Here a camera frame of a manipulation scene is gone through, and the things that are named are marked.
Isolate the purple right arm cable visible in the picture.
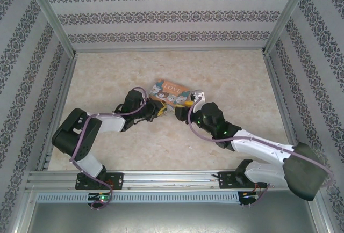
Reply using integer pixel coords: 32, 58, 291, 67
187, 93, 334, 209

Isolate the aluminium frame crossbar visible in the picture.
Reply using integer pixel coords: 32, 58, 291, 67
73, 46, 267, 54

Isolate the circuit board with green light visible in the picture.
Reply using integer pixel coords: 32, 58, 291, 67
88, 193, 112, 203

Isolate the aluminium frame post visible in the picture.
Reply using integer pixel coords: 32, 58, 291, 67
262, 0, 314, 56
23, 0, 78, 57

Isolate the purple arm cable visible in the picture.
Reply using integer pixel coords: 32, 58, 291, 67
69, 86, 150, 212
187, 93, 334, 209

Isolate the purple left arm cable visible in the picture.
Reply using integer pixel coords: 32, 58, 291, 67
69, 86, 150, 212

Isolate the grey slotted cable duct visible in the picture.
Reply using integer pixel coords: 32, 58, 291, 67
36, 192, 240, 203

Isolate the orange LOVE tin box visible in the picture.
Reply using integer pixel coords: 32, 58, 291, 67
149, 78, 193, 109

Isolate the circuit board with yellow light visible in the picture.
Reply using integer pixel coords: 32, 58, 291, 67
240, 190, 259, 200

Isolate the aluminium side rail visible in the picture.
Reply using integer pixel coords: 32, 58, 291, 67
262, 53, 306, 148
37, 55, 78, 171

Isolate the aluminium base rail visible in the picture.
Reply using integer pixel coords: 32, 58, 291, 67
26, 170, 318, 191

